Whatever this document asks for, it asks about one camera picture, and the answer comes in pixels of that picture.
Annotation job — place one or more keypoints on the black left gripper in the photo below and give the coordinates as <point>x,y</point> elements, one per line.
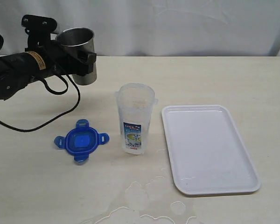
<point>39,30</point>

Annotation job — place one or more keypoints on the stainless steel cup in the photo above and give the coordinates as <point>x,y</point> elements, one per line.
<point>72,40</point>

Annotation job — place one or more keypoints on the blue plastic lid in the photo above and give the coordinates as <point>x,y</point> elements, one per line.
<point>81,141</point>

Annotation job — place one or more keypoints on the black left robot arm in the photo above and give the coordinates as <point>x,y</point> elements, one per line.
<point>20,69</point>

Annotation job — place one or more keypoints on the clear plastic tall container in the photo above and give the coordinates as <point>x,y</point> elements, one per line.
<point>135,104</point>

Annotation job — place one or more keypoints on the white backdrop curtain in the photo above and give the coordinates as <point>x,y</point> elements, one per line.
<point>156,27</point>

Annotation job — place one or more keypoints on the white plastic tray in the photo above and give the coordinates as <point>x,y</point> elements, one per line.
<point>206,152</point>

